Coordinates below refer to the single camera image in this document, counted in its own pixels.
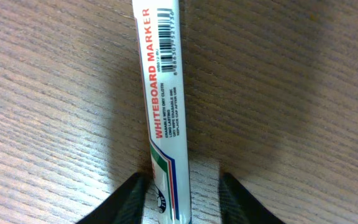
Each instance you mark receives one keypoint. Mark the blue whiteboard marker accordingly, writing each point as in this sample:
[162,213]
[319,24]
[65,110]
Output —
[159,38]

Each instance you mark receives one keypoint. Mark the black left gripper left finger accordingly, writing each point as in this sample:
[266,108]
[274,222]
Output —
[124,206]

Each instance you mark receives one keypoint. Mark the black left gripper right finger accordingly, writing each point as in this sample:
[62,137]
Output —
[239,206]

